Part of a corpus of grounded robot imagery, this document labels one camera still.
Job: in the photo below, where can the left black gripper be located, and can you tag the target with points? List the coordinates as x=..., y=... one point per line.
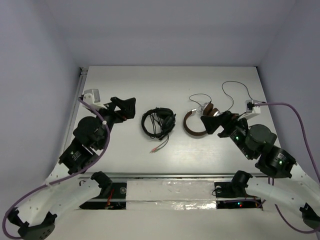
x=116, y=110

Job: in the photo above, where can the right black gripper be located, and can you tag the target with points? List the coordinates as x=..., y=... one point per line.
x=211, y=123

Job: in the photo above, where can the black headphones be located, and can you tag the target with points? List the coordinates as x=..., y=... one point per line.
x=163, y=121

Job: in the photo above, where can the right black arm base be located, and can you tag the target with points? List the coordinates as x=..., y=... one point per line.
x=234, y=193

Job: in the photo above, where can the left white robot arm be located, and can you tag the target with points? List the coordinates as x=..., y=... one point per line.
x=34, y=215

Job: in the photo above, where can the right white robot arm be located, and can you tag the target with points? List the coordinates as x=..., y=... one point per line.
x=289, y=186

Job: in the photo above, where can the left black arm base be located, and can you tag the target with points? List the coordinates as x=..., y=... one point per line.
x=112, y=194

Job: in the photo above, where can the brown headphones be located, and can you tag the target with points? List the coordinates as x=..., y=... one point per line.
x=192, y=122

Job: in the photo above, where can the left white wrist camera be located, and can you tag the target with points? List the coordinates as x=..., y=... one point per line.
x=92, y=98

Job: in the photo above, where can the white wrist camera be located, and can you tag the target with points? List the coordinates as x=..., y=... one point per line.
x=92, y=98
x=252, y=110

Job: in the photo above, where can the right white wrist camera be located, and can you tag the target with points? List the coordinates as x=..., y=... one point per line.
x=252, y=110

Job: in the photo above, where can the left aluminium side rail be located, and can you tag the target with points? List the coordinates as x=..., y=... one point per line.
x=71, y=120

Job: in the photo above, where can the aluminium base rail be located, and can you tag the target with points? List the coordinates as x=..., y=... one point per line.
x=167, y=176

